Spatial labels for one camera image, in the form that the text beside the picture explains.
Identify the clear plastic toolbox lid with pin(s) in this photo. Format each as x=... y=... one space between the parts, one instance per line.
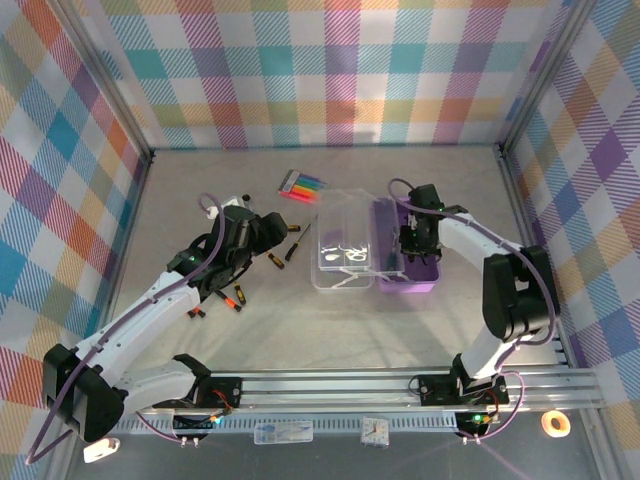
x=345 y=215

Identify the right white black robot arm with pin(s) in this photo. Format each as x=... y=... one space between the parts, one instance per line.
x=515 y=300

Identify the pack of coloured markers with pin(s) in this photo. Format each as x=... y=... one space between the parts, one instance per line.
x=300 y=189

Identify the purple plastic toolbox base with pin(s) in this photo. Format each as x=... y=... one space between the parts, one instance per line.
x=425 y=280

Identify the small black controller board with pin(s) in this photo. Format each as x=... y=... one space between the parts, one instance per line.
x=190 y=425
x=470 y=422

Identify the small square clock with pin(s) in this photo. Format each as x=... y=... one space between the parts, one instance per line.
x=374 y=431

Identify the orange tape roll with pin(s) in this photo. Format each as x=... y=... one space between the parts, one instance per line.
x=545 y=425

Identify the small white plastic object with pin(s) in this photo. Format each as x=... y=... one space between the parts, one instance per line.
x=100 y=450

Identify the aluminium table edge rail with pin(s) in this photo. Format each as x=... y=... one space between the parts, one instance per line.
x=515 y=200
x=131 y=220

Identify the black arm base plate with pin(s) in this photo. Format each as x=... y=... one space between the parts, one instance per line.
x=435 y=390
x=225 y=392

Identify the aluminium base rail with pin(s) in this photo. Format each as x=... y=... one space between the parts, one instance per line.
x=325 y=390

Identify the aluminium frame post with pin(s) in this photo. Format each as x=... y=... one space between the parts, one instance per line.
x=109 y=80
x=544 y=75

